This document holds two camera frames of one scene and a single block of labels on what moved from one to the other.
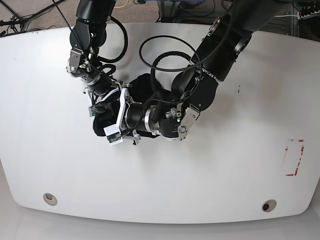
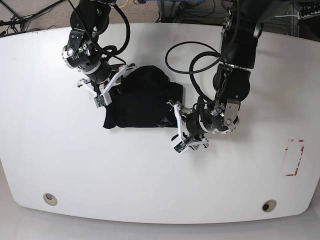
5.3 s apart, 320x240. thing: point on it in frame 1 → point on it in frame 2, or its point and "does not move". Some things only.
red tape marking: x=300 y=159 does not move
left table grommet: x=50 y=199 does not move
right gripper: x=132 y=116 → x=190 y=125
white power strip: x=305 y=17 does not move
